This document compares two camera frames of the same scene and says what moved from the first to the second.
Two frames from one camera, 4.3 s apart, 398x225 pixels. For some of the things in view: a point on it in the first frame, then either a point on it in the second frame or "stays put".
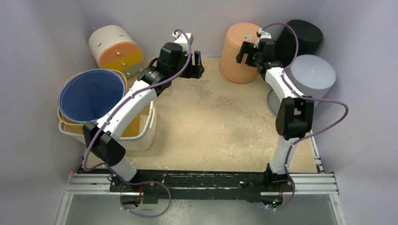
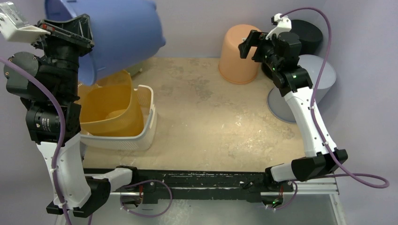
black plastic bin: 309,37 stays put
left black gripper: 194,71 -> 74,32
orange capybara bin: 235,35 stays put
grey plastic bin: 312,76 stays put
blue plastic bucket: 90,95 -> 126,33
